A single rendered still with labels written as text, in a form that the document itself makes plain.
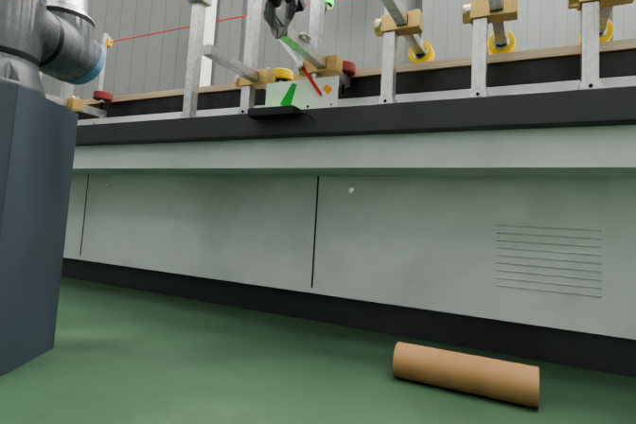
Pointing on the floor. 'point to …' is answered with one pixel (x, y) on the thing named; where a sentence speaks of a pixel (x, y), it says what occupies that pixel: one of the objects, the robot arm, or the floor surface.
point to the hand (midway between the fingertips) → (279, 35)
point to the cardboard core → (468, 373)
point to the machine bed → (383, 236)
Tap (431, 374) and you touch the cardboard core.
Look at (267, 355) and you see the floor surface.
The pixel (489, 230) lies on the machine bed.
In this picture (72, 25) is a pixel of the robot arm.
